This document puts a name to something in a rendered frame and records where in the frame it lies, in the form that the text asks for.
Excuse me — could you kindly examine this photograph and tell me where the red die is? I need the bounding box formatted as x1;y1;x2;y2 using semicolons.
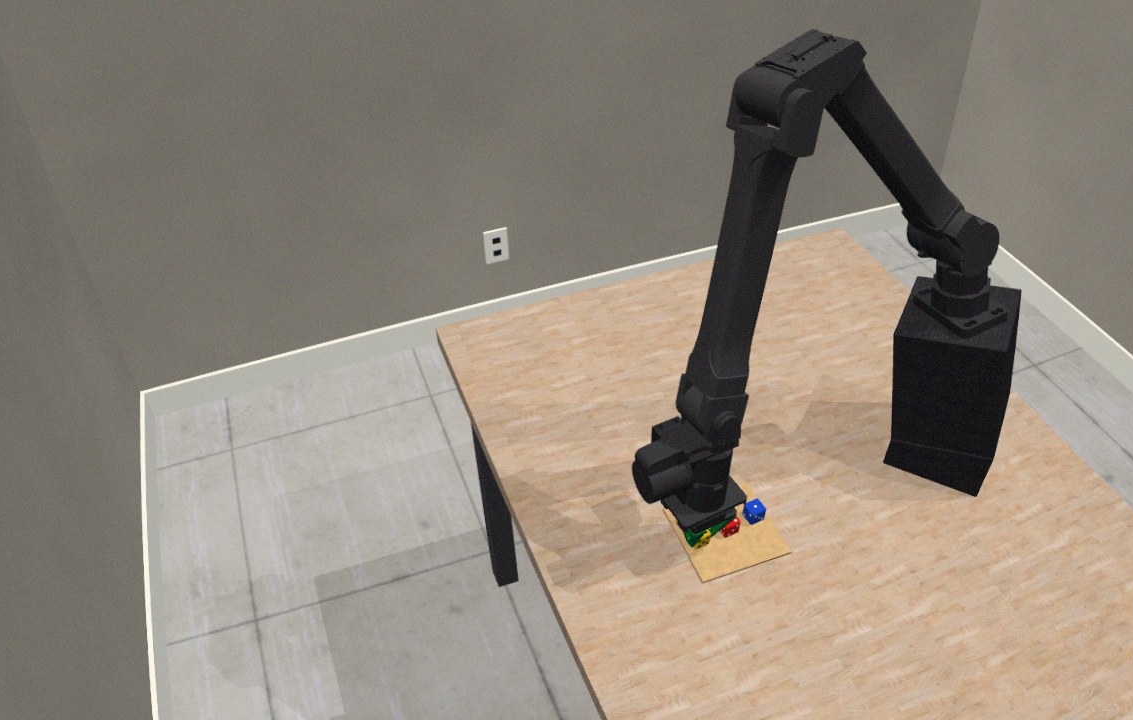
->
719;518;741;537

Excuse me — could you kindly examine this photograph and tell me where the tan flat mat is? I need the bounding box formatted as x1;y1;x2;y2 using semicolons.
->
663;503;791;583

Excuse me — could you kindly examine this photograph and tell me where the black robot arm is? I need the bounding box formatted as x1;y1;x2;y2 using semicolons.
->
632;29;1008;505

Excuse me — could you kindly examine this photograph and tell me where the blue die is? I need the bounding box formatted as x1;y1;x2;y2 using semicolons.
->
742;498;766;525

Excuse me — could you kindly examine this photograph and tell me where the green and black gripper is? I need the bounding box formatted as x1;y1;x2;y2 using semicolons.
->
661;475;747;548

